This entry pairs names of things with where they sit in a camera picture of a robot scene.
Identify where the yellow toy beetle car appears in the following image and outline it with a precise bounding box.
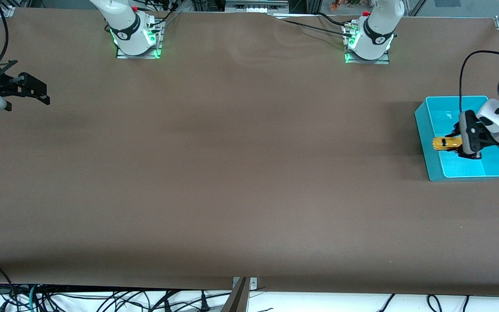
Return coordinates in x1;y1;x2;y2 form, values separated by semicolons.
432;136;463;151

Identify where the teal plastic bin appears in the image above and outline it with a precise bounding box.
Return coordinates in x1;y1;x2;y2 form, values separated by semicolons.
414;95;499;182

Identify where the dark metal bar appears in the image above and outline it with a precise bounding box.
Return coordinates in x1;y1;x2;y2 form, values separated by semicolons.
221;277;250;312

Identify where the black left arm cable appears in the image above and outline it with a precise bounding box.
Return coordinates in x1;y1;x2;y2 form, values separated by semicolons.
459;50;499;151

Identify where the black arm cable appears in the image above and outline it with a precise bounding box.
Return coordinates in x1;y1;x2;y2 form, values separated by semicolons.
0;5;10;62
459;50;499;151

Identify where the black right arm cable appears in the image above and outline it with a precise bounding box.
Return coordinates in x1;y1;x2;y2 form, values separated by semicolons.
0;5;10;62

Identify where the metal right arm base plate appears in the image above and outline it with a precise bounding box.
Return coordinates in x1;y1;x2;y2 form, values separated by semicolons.
115;21;163;59

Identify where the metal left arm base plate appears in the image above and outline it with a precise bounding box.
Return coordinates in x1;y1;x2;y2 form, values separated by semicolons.
344;25;391;65

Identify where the long black table cable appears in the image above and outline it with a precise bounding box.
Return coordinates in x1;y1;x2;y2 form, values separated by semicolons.
275;12;356;39

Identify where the aluminium frame rail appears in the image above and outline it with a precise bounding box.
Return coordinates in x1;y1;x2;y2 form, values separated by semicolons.
225;0;290;13

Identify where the small metal table bracket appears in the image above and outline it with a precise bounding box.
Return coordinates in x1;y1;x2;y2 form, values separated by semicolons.
232;277;258;289

